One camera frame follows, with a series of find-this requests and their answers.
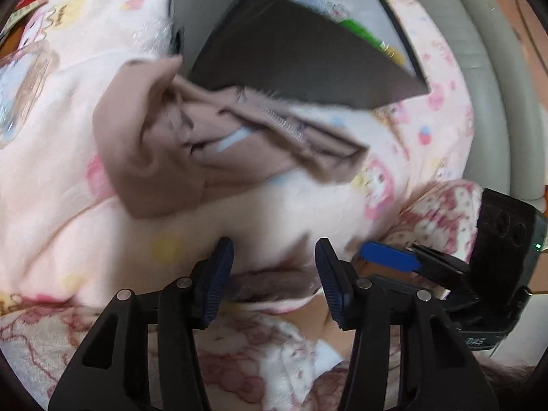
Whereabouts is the black storage box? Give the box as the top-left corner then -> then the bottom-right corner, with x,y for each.
169,0 -> 431,110

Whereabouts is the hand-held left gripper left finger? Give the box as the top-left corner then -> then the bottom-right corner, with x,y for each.
48,236 -> 235,411

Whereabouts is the green snack packet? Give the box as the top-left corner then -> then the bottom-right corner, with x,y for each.
338,17 -> 407,67

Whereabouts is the brown cloth garment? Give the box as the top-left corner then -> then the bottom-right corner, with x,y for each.
92,57 -> 370,219

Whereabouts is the pink floral cloth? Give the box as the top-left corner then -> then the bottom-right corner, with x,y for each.
0,180 -> 484,411

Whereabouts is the grey padded sofa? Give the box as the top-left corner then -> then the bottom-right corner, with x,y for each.
428,0 -> 548,202

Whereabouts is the white printed packet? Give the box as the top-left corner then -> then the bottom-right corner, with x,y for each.
291,0 -> 349,20

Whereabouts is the pink cartoon printed blanket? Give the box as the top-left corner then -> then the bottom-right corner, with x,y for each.
0,0 -> 484,411

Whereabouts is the clear plastic bag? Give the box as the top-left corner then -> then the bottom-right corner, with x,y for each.
0,49 -> 50,148

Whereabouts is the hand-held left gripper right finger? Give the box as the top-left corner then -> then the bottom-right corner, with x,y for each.
314,237 -> 499,411

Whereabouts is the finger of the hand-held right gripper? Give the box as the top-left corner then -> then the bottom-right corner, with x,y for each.
361,241 -> 472,287

